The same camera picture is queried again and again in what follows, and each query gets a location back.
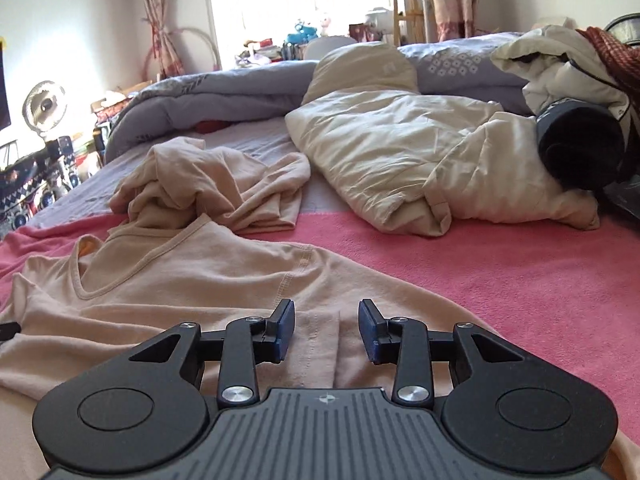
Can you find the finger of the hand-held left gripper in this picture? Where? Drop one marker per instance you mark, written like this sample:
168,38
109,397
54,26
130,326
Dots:
7,331

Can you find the dark rolled cloth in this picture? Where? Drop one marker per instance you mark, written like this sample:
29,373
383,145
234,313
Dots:
580,145

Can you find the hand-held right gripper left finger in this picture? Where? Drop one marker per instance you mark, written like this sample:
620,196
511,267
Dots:
285,330

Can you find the grey leaf-print quilt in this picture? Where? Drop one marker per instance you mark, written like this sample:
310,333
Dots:
200,95

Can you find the cardboard tissue box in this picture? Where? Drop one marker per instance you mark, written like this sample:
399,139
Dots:
115,97

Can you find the wooden easel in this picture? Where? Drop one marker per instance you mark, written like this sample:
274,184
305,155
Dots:
405,10

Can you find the black printed bag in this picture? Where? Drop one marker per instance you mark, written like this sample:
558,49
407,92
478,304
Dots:
625,195

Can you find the blue plush toy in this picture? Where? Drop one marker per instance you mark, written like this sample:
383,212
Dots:
302,32

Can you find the white chair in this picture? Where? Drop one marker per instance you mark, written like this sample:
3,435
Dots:
330,47

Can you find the white hooded jacket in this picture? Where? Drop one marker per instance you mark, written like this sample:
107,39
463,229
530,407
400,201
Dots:
565,70

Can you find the white round fan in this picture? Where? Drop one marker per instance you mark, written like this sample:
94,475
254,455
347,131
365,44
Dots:
45,110

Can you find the beige pants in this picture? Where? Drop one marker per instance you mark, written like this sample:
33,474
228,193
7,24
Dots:
200,180

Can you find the grey diamond-print pillow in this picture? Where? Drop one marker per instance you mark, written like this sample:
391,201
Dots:
450,65

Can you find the black television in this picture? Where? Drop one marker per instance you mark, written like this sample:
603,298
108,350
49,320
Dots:
2,105

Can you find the pink and white hoop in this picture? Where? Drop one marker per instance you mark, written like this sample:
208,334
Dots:
207,37

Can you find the pile of windowsill clutter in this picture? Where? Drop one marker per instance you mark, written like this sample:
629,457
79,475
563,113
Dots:
260,52

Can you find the pink tied-back curtain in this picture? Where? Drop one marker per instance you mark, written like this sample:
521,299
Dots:
160,15

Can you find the silver black-rimmed container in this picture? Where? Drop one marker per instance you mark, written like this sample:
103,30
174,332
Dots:
625,25

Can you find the pink bunny toy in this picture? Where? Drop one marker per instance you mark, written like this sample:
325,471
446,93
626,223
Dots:
325,22

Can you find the pink blanket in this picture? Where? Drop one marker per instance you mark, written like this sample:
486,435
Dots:
475,270

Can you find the dark red gift bag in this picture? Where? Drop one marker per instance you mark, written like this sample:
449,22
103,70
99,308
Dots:
360,32

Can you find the red plaid cloth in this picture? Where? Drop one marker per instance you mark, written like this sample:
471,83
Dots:
610,45

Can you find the blue patterned fabric bag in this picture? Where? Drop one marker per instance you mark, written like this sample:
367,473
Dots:
30,185

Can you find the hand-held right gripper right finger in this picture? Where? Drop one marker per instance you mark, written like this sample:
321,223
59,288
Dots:
370,330

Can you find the beige long-sleeve shirt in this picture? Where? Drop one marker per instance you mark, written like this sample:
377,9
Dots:
175,280

